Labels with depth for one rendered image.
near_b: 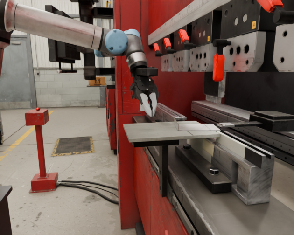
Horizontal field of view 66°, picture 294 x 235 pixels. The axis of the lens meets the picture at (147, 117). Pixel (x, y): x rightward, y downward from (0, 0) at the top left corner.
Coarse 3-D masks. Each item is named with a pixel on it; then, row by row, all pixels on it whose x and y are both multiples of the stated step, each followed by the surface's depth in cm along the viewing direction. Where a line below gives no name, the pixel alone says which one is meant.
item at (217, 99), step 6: (204, 72) 75; (210, 72) 71; (204, 78) 75; (210, 78) 71; (204, 84) 76; (210, 84) 71; (216, 84) 68; (222, 84) 66; (204, 90) 76; (210, 90) 71; (216, 90) 68; (222, 90) 67; (210, 96) 74; (216, 96) 68; (222, 96) 67; (216, 102) 70
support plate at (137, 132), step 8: (128, 128) 71; (136, 128) 71; (144, 128) 71; (152, 128) 71; (160, 128) 71; (168, 128) 71; (128, 136) 63; (136, 136) 63; (144, 136) 63; (152, 136) 63; (160, 136) 63; (168, 136) 63; (176, 136) 63; (184, 136) 63; (192, 136) 64; (200, 136) 64; (208, 136) 64; (216, 136) 65
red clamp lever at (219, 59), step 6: (216, 42) 52; (222, 42) 52; (228, 42) 53; (222, 48) 53; (216, 54) 53; (222, 54) 53; (216, 60) 53; (222, 60) 53; (216, 66) 53; (222, 66) 53; (216, 72) 54; (222, 72) 54; (216, 78) 54; (222, 78) 54
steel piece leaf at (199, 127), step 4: (176, 124) 71; (180, 124) 75; (184, 124) 75; (188, 124) 75; (192, 124) 75; (196, 124) 75; (200, 124) 75; (176, 128) 71; (180, 128) 70; (184, 128) 70; (188, 128) 70; (192, 128) 70; (196, 128) 70; (200, 128) 70; (204, 128) 70; (208, 128) 70
